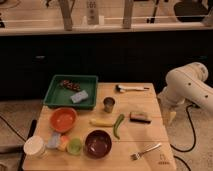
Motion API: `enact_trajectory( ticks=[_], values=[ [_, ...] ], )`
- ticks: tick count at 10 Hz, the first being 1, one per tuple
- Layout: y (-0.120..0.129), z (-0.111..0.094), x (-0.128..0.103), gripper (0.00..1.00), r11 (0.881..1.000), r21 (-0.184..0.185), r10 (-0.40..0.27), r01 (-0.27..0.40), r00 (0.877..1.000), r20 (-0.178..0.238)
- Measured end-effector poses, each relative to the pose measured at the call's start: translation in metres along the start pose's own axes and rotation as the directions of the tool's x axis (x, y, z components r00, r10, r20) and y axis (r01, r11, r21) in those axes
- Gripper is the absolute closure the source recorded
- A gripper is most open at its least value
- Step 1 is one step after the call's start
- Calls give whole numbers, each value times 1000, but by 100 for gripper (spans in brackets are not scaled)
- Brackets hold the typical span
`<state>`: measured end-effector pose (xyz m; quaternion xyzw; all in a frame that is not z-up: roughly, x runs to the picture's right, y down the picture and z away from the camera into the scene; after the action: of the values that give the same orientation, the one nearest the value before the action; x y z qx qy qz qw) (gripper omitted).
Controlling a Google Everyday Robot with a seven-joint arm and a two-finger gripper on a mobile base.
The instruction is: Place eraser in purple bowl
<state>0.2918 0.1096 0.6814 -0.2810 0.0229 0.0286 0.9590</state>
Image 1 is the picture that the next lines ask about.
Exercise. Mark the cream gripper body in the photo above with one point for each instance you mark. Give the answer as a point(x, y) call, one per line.
point(168, 115)

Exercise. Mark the black felt eraser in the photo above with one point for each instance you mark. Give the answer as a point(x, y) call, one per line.
point(139, 117)

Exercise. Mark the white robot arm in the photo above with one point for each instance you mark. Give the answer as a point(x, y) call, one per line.
point(185, 83)

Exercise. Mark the purple bowl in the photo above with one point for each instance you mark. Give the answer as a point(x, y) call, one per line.
point(97, 144)

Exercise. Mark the orange bowl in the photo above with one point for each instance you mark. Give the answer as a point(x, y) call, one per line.
point(63, 119)

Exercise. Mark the green chili pepper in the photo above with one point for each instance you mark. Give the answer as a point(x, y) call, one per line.
point(119, 120)

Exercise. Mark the silver fork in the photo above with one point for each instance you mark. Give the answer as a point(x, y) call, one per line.
point(138, 155)

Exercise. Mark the small metal cup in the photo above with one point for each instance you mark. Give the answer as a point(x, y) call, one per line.
point(109, 103)

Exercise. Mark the yellow banana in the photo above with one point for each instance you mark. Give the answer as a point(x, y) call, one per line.
point(100, 123)

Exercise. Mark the blue sponge block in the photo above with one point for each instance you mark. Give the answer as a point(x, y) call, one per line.
point(79, 96)

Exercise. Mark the small green cup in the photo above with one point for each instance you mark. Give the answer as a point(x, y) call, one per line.
point(74, 146)

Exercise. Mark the dark grape bunch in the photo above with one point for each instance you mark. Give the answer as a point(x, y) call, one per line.
point(70, 85)

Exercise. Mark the orange yellow toy block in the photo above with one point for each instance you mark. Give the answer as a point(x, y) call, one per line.
point(63, 141)

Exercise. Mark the green plastic tray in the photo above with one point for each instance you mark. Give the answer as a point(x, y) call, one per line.
point(60, 96)

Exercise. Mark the light blue block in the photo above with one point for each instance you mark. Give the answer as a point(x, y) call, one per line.
point(53, 142)

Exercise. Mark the white cup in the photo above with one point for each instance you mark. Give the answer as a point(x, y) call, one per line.
point(34, 146)

